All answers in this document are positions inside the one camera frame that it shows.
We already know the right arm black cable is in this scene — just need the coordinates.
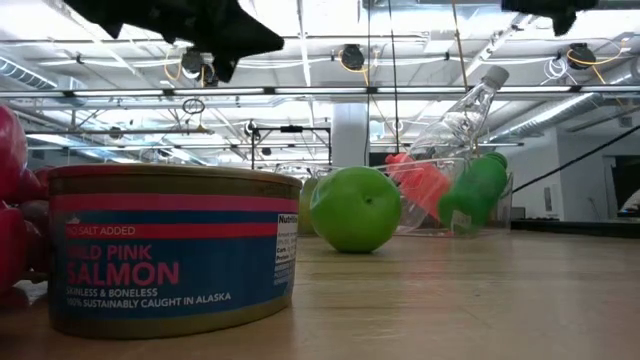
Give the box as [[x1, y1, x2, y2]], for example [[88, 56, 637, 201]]
[[512, 124, 640, 194]]

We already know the green pear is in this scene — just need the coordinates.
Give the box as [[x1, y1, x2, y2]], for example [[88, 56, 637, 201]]
[[298, 177, 321, 236]]

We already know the red bell pepper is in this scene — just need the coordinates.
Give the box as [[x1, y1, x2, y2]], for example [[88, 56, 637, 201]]
[[0, 103, 31, 299]]

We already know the orange squeeze bottle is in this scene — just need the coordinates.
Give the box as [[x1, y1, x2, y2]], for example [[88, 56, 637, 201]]
[[384, 152, 451, 221]]

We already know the dark red grape bunch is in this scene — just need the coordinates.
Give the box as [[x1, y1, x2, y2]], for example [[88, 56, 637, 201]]
[[19, 166, 55, 274]]

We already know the black ceiling cord reel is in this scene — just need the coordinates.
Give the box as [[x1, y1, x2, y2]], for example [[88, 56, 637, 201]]
[[339, 43, 369, 72], [180, 45, 220, 89], [567, 42, 596, 71]]

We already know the salmon can gold lid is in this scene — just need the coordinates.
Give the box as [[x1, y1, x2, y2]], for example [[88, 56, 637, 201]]
[[47, 163, 304, 340]]

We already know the thin black vertical pole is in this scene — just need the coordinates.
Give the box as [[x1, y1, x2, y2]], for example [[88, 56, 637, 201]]
[[366, 0, 372, 166]]

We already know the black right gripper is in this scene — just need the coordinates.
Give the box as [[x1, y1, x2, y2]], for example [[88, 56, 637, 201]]
[[501, 0, 599, 37]]

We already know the green apple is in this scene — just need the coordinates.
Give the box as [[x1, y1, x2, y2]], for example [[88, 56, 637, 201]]
[[309, 165, 402, 254]]

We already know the clear water bottle white cap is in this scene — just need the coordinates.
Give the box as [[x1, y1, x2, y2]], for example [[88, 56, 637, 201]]
[[399, 64, 510, 234]]

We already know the green squeeze bottle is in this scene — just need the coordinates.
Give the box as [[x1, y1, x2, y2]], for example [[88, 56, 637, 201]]
[[438, 152, 510, 229]]

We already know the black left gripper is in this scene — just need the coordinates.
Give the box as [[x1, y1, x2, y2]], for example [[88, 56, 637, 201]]
[[62, 0, 285, 84]]

